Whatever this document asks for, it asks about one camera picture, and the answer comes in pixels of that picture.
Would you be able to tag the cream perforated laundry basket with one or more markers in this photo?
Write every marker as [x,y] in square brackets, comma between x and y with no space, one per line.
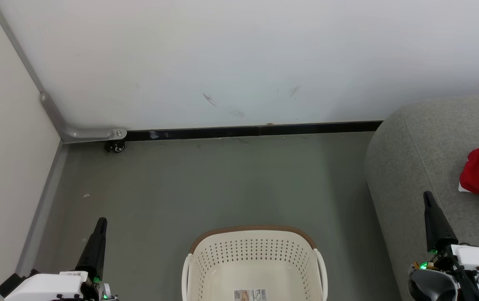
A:
[256,251]

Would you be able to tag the grey metal partition frame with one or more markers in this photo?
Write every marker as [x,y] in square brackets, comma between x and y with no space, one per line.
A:
[42,209]

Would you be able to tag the black baseboard strip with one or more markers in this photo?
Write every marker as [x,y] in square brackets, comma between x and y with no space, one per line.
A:
[243,131]

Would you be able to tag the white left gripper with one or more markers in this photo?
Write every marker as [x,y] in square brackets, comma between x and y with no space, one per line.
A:
[47,288]

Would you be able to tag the grey metal corner bracket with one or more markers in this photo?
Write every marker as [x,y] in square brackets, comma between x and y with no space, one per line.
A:
[93,135]

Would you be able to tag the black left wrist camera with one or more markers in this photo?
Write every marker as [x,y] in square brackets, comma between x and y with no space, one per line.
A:
[11,285]

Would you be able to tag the grey fabric sofa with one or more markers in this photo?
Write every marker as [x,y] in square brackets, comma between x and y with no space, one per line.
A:
[415,167]

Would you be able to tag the small black caster wheel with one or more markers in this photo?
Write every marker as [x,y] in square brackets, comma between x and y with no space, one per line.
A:
[116,147]

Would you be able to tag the printed label sticker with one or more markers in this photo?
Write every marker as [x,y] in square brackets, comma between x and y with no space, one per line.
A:
[250,295]

